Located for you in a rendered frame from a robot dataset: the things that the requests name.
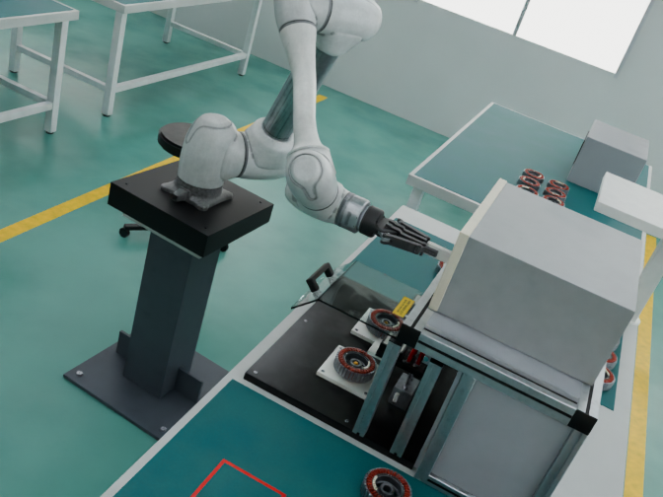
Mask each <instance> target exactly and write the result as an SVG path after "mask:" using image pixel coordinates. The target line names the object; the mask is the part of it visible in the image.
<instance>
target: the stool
mask: <svg viewBox="0 0 663 497"><path fill-rule="evenodd" d="M191 125H192V123H186V122H174V123H169V124H166V125H164V126H163V127H161V128H160V129H159V133H158V139H157V140H158V143H159V144H160V145H161V147H162V148H163V149H164V150H165V151H167V152H168V153H170V154H171V155H173V156H175V157H178V158H179V157H180V155H181V151H182V147H183V143H184V139H185V136H186V134H187V132H188V130H189V128H190V127H191ZM129 231H148V230H147V229H145V228H143V227H141V226H140V225H138V224H124V226H123V228H121V229H119V234H120V235H121V236H122V237H123V238H126V237H128V236H129V234H130V232H129Z"/></svg>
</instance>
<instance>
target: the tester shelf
mask: <svg viewBox="0 0 663 497"><path fill-rule="evenodd" d="M446 264H447V263H445V264H444V266H443V267H442V268H441V270H440V271H439V273H438V274H437V275H436V277H435V278H434V280H433V281H432V282H431V284H430V285H429V287H428V288H427V289H426V291H425V292H424V294H423V295H422V296H421V298H420V299H419V301H418V302H417V303H416V305H415V306H414V308H413V309H412V311H411V312H410V313H409V315H408V316H407V318H406V319H405V321H404V322H403V323H402V326H401V328H400V331H399V333H398V336H397V338H396V340H397V341H399V342H401V343H403V344H405V345H407V346H409V347H411V348H413V349H416V350H418V351H420V352H422V353H424V354H426V355H428V356H430V357H432V358H434V359H436V360H438V361H440V362H442V363H444V364H446V365H448V366H450V367H452V368H454V369H456V370H458V371H460V372H462V373H464V374H466V375H468V376H470V377H472V378H474V379H476V380H478V381H480V382H482V383H484V384H486V385H488V386H490V387H492V388H494V389H496V390H498V391H501V392H503V393H505V394H507V395H509V396H511V397H513V398H515V399H517V400H519V401H521V402H523V403H525V404H527V405H529V406H531V407H533V408H535V409H537V410H539V411H541V412H543V413H544V414H546V415H548V416H550V417H552V418H554V419H556V420H558V421H560V422H562V423H564V424H566V425H567V426H569V427H571V428H573V429H575V430H577V431H579V432H581V433H583V434H585V435H587V436H588V435H589V434H590V432H591V430H592V429H593V427H594V425H595V424H596V422H597V421H598V414H599V408H600V402H601V395H602V389H603V382H604V377H605V371H606V364H607V362H606V364H605V366H604V367H603V369H602V371H601V372H600V374H599V376H598V377H597V379H596V381H595V383H594V384H593V386H590V385H588V384H586V383H584V382H582V381H579V380H577V379H575V378H573V377H571V376H569V375H567V374H566V373H564V372H562V371H560V370H558V369H556V368H554V367H552V366H549V365H547V364H545V363H543V362H541V361H539V360H537V359H535V358H533V357H531V356H529V355H527V354H525V353H523V352H521V351H518V350H516V349H514V348H512V347H510V346H508V345H506V344H504V343H502V342H500V341H498V340H496V339H494V338H492V337H490V336H487V335H485V334H483V333H481V332H479V331H477V330H475V329H473V328H471V327H469V326H467V325H465V324H463V323H461V322H459V321H456V320H454V319H451V318H449V317H447V316H445V315H443V314H441V313H439V312H435V311H433V310H431V309H429V308H428V306H429V304H430V301H431V299H432V297H433V294H434V292H435V290H436V287H437V285H438V283H439V280H440V278H441V276H442V273H443V271H444V268H445V266H446Z"/></svg>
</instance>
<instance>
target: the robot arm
mask: <svg viewBox="0 0 663 497"><path fill-rule="evenodd" d="M273 4H274V15H275V21H276V24H277V27H278V31H279V35H280V39H281V41H282V44H283V47H284V49H285V52H286V55H287V58H288V62H289V65H290V69H291V72H290V74H289V76H288V78H287V80H286V81H285V83H284V85H283V87H282V89H281V90H280V92H279V94H278V96H277V98H276V99H275V101H274V103H273V105H272V107H271V108H270V110H269V112H268V114H267V116H266V117H262V118H259V119H257V120H256V121H255V122H254V123H253V124H252V125H251V126H249V127H248V128H247V129H246V130H245V131H237V128H236V126H235V125H234V123H233V122H232V121H231V120H230V119H228V118H227V117H225V116H223V115H221V114H217V113H205V114H203V115H202V116H199V117H198V118H197V119H196V120H195V121H194V122H193V124H192V125H191V127H190V128H189V130H188V132H187V134H186V136H185V139H184V143H183V147H182V151H181V155H180V161H179V169H178V174H177V177H176V179H175V180H173V181H170V182H166V183H162V184H161V189H162V190H163V191H166V192H169V193H170V194H171V195H172V200H174V201H176V202H178V201H185V202H187V203H189V204H191V205H193V206H194V207H196V208H197V209H198V210H200V211H207V209H208V208H210V207H212V206H214V205H216V204H218V203H220V202H223V201H225V200H229V199H232V198H233V193H232V192H230V191H227V190H225V189H223V183H224V180H227V179H230V178H245V179H260V180H270V179H279V178H284V177H286V181H287V183H286V186H285V197H286V198H287V200H288V201H289V202H290V203H291V204H292V205H293V206H294V207H296V208H297V209H298V210H300V211H302V212H303V213H305V214H307V215H309V216H311V217H313V218H315V219H318V220H320V221H323V222H326V223H332V224H335V225H338V226H339V227H341V228H343V229H345V230H347V231H350V232H352V233H354V234H355V233H357V232H358V231H359V233H361V234H363V235H365V236H367V237H369V238H373V237H374V236H375V235H376V236H378V237H380V238H381V241H380V243H381V244H383V245H389V246H392V247H395V248H398V249H403V250H406V251H409V252H412V253H414V254H419V253H420V254H419V255H423V254H424V253H425V254H427V255H430V256H432V257H434V258H436V259H438V260H440V261H443V262H445V263H447V261H448V259H449V257H450V254H451V251H450V250H448V249H446V248H443V247H441V246H438V245H436V244H434V243H432V242H430V239H431V238H430V237H428V236H427V235H425V234H423V233H422V232H420V231H418V230H417V229H416V228H414V227H413V226H411V225H409V224H407V223H406V222H405V221H404V220H403V219H401V218H398V221H394V220H392V219H389V218H385V216H384V214H385V213H384V210H382V209H380V208H378V207H375V206H373V205H372V206H370V201H369V200H367V199H365V198H363V197H360V196H358V195H356V194H355V193H352V192H350V191H348V190H346V189H345V188H344V187H343V185H342V184H341V183H340V182H338V181H337V180H336V176H335V174H336V171H335V168H334V165H333V161H332V156H331V152H330V149H329V148H328V147H326V146H324V145H323V144H322V143H321V141H320V139H319V135H318V131H317V125H316V95H317V91H318V90H319V88H320V87H321V86H322V84H323V82H324V81H325V79H326V78H327V76H328V74H329V73H330V71H331V69H332V67H333V65H334V64H335V62H336V60H337V59H338V57H339V56H341V55H343V54H345V53H346V52H347V51H349V50H350V49H351V48H353V47H354V46H355V45H357V44H358V43H359V42H360V41H366V40H368V39H370V38H372V37H373V36H374V35H375V34H376V33H377V31H378V30H379V29H380V27H381V23H382V12H381V9H380V7H379V6H378V5H377V3H376V2H375V1H374V0H273ZM293 132H294V134H293Z"/></svg>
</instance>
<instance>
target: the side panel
mask: <svg viewBox="0 0 663 497"><path fill-rule="evenodd" d="M587 437H588V436H587V435H585V434H583V433H581V432H579V431H577V430H575V429H573V428H571V427H569V426H567V425H566V424H564V423H562V422H560V421H558V420H556V419H554V418H552V417H550V416H548V415H546V414H544V413H543V412H541V411H539V410H537V409H535V408H533V407H531V406H529V405H527V404H525V403H523V402H521V401H519V400H517V399H515V398H513V397H511V396H509V395H507V394H505V393H503V392H501V391H499V390H496V389H494V388H492V387H490V386H488V385H486V384H484V383H482V382H480V381H478V380H476V379H474V378H472V377H470V376H468V375H466V374H463V376H462V377H461V379H460V381H459V383H458V385H457V387H456V389H455V391H454V394H453V396H452V398H451V400H450V402H449V404H448V406H447V408H446V410H445V412H444V415H443V417H442V419H441V421H440V423H439V425H438V427H437V429H436V431H435V433H434V436H433V438H432V440H431V442H430V444H429V446H428V448H427V450H426V452H425V454H424V456H423V459H422V461H421V463H420V465H419V467H418V469H417V471H416V473H415V475H414V478H416V479H421V482H423V483H425V484H427V485H429V486H431V487H432V488H434V489H436V490H438V491H440V492H442V493H443V494H445V495H447V496H449V497H551V496H552V494H553V492H554V490H555V489H556V487H557V486H558V484H559V482H560V481H561V479H562V477H563V476H564V474H565V472H566V471H567V469H568V468H569V466H570V464H571V463H572V461H573V459H574V458H575V456H576V455H577V453H578V451H579V450H580V448H581V446H582V445H583V443H584V441H585V440H586V438H587Z"/></svg>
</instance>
